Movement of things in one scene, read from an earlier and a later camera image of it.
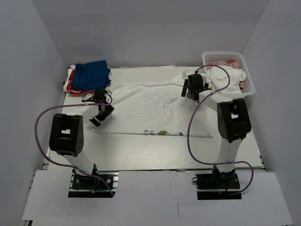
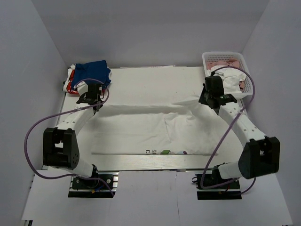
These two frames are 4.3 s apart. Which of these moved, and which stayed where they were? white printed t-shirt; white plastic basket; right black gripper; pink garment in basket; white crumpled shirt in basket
Moved: white printed t-shirt; right black gripper
Stayed: white plastic basket; white crumpled shirt in basket; pink garment in basket
